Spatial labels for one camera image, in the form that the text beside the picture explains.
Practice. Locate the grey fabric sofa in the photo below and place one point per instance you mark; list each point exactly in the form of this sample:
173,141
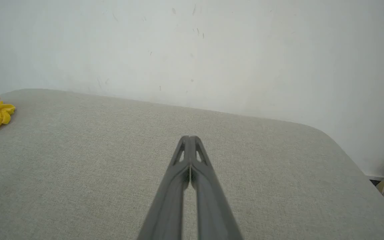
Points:
78,166

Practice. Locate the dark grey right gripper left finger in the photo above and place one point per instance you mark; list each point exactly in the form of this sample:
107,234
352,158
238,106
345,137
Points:
167,200

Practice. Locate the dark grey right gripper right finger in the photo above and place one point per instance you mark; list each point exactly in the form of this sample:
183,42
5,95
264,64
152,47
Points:
212,206

